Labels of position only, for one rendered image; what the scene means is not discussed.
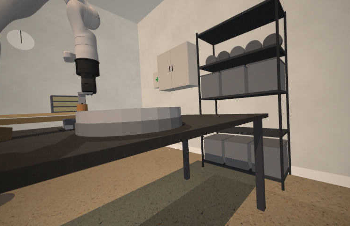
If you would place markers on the short bronze cylinder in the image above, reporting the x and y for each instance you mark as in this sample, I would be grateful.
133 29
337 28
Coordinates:
82 107

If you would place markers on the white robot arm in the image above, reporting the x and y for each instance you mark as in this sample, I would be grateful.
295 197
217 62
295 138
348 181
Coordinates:
82 16

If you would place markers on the grey two-compartment bin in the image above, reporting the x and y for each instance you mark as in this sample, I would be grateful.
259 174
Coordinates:
69 123

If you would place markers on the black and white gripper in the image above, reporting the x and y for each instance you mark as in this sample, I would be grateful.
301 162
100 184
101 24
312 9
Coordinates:
87 66

